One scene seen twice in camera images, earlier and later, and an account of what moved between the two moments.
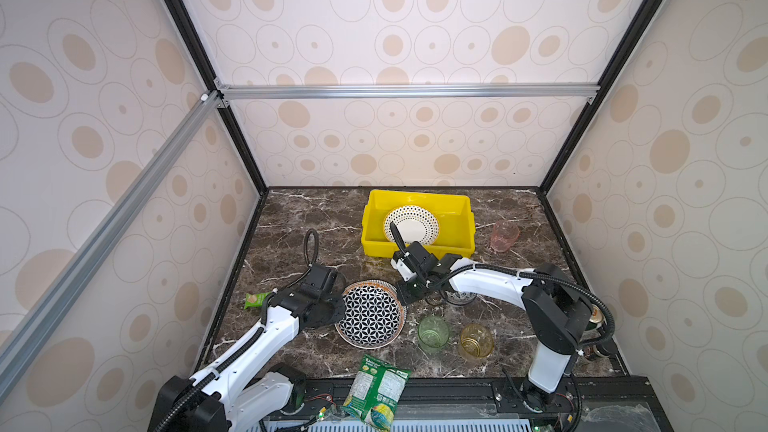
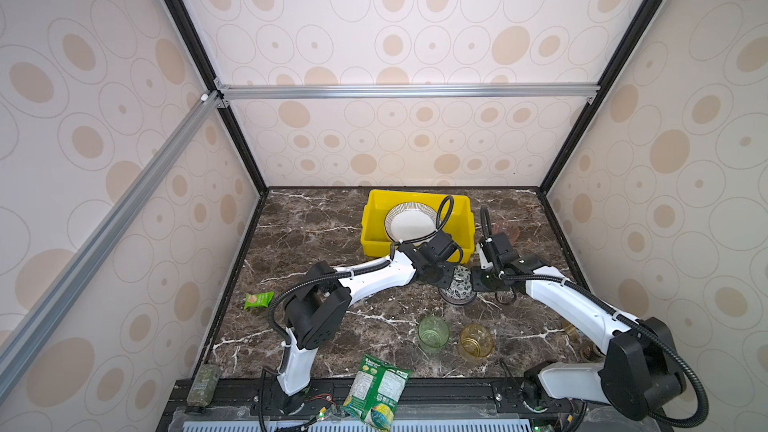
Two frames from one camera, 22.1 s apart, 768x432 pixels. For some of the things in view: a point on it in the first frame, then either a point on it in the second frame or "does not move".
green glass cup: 433,334 does not move
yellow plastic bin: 457,226 does not move
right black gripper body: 411,290 → 485,280
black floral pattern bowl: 457,298 does not move
